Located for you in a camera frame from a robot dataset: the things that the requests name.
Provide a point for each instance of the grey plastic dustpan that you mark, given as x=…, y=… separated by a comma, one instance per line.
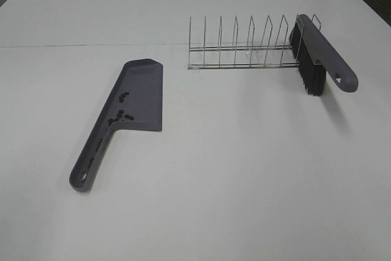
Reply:
x=143, y=79

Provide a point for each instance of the grey brush black bristles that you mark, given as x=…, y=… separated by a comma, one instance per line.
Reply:
x=317, y=58

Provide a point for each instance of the metal wire dish rack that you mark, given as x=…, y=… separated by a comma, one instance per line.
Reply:
x=271, y=45

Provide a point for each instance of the pile of coffee beans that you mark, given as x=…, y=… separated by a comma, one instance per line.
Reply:
x=119, y=116

